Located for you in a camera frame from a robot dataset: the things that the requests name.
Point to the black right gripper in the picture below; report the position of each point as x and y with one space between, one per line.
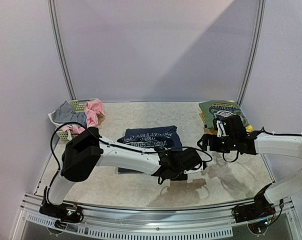
207 143

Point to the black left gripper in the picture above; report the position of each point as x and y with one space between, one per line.
173 153

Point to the grey garment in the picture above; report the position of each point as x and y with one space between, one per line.
65 113

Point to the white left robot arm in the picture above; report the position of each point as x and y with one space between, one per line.
89 150

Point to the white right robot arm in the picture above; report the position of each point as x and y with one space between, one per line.
283 153

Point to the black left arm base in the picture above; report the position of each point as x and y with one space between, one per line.
68 213

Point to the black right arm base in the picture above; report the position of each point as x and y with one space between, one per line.
260 208

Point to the beige perforated laundry basket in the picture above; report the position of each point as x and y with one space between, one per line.
78 106

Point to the yellow folded t-shirt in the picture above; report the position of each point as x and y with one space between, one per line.
248 128

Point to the green printed folded t-shirt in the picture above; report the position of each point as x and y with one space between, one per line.
221 112

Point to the pink garment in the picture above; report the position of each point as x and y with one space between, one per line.
93 111

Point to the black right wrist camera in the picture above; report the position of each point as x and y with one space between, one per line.
231 126

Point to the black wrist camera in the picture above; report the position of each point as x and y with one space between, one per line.
191 161
231 126

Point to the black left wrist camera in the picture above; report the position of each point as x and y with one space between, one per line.
191 161

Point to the right aluminium frame post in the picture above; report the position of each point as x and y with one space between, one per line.
253 50

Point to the aluminium frame post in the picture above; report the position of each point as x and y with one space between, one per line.
60 49
253 50

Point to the aluminium front rail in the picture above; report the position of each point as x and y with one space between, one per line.
115 223

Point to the left aluminium frame post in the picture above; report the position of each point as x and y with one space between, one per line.
60 49

